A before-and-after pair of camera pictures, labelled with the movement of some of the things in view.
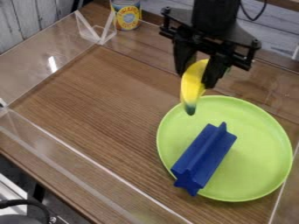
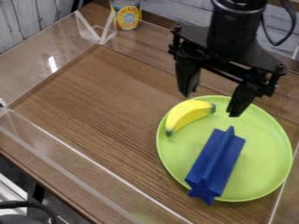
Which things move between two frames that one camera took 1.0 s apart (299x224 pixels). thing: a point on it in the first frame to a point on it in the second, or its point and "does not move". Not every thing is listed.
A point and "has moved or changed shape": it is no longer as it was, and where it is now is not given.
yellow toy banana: (192, 87) has moved or changed shape
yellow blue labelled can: (126, 13) does not move
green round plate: (259, 159) does not move
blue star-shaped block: (202, 157) to (210, 173)
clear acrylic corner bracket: (95, 32) does not move
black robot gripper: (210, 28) to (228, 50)
